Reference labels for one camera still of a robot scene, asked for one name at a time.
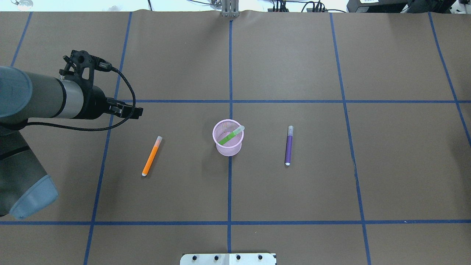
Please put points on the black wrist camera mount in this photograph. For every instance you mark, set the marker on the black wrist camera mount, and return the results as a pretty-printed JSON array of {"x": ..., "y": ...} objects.
[{"x": 81, "y": 66}]

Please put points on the orange highlighter pen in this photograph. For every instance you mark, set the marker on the orange highlighter pen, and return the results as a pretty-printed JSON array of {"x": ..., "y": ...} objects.
[{"x": 151, "y": 156}]

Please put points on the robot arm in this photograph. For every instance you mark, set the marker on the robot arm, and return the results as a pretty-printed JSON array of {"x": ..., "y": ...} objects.
[{"x": 26, "y": 188}]

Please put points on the black device box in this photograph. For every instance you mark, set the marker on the black device box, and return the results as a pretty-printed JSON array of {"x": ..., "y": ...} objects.
[{"x": 399, "y": 6}]

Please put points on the pink mesh pen holder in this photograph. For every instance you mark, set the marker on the pink mesh pen holder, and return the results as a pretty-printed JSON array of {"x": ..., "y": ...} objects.
[{"x": 220, "y": 130}]

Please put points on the green highlighter pen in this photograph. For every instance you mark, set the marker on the green highlighter pen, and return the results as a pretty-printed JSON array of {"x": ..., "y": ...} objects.
[{"x": 231, "y": 135}]

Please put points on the brown paper table mat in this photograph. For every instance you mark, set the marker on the brown paper table mat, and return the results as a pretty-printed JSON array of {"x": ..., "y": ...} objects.
[{"x": 331, "y": 139}]

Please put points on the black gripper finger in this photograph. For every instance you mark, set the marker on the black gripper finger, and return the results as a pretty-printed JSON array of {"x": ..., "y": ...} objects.
[
  {"x": 117, "y": 106},
  {"x": 131, "y": 113}
]

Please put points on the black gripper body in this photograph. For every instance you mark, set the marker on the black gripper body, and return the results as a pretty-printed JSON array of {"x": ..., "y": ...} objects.
[{"x": 96, "y": 101}]

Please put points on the metal mounting plate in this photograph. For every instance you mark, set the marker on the metal mounting plate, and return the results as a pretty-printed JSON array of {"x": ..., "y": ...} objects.
[{"x": 229, "y": 259}]

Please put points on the purple highlighter pen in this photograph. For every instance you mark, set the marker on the purple highlighter pen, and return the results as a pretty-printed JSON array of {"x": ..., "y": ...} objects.
[{"x": 289, "y": 144}]

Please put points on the aluminium frame post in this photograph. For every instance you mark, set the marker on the aluminium frame post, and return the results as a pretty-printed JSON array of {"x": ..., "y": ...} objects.
[{"x": 230, "y": 8}]

